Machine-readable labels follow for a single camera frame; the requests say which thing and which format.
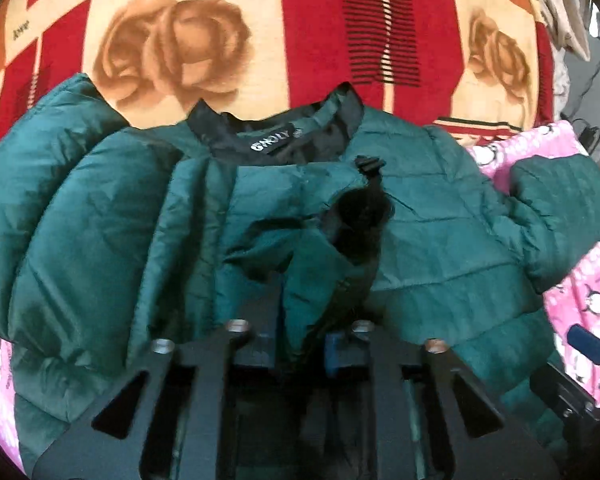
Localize black cable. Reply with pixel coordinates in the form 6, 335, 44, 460
561, 46, 600, 156

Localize red orange rose blanket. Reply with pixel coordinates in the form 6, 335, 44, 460
0, 0, 554, 145

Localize dark green puffer jacket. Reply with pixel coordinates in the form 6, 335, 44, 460
0, 74, 600, 471

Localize beige curtain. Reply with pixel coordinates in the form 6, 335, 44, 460
539, 0, 591, 62

